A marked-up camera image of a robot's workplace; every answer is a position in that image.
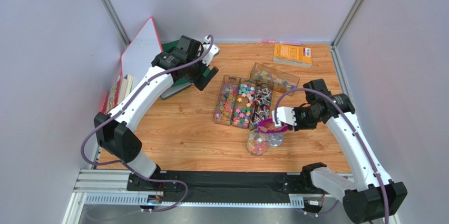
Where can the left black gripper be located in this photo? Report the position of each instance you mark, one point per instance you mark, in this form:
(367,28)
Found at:
(204,81)

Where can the single clear candy box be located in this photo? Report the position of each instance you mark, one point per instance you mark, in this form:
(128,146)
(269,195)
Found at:
(282,81)

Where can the purple plastic scoop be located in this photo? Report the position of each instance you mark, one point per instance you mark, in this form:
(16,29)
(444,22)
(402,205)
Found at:
(268,126)

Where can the three-compartment clear candy box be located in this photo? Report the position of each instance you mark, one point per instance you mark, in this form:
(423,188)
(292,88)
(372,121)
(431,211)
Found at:
(243,103)

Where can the clear plastic jar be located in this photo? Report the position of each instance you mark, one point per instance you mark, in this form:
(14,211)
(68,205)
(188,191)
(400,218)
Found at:
(257,142)

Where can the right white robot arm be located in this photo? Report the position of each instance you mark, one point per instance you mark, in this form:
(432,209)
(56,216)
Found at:
(350,146)

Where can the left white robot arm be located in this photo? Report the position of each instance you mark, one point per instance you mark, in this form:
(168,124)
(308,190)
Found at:
(115,131)

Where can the green binder folder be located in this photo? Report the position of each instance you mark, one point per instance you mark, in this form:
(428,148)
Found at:
(179,83)

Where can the silver round jar lid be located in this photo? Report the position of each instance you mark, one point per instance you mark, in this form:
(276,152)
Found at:
(275,140)

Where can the orange book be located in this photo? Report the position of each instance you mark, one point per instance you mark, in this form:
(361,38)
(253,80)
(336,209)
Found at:
(292,55)

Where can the red-framed whiteboard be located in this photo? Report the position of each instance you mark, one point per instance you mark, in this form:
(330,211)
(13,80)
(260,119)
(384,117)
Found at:
(137,57)

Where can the stack of books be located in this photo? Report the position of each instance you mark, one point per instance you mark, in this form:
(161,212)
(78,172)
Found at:
(117,93)

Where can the black base mat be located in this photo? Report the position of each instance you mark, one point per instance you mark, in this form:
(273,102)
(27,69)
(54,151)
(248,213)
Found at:
(225,187)

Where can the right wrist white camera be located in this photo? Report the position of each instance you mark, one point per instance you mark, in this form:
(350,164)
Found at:
(283,115)

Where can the wrist white camera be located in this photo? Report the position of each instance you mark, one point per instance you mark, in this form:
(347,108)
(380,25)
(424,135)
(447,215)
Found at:
(212,50)
(283,115)

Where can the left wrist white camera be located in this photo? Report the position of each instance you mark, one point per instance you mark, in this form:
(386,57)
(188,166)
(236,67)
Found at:
(212,50)

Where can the aluminium rail frame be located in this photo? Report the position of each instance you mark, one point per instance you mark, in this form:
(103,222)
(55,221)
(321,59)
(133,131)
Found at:
(109,187)

